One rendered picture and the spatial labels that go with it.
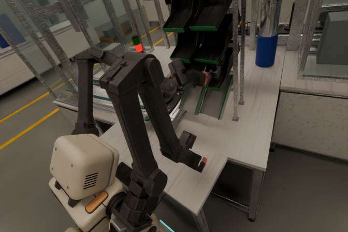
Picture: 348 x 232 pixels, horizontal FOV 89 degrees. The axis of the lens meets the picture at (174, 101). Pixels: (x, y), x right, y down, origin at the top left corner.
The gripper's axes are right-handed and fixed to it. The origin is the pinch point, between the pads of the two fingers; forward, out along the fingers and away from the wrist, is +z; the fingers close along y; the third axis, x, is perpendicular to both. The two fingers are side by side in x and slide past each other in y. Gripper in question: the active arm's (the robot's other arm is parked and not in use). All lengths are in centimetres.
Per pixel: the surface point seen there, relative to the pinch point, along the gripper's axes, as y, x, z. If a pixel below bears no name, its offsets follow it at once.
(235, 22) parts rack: -10.3, -27.1, 2.0
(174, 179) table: -3, 55, -18
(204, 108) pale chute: 2.8, 22.4, 12.6
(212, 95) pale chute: 0.4, 13.6, 15.7
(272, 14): -7, -41, 74
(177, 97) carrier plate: 30.4, 24.9, 20.1
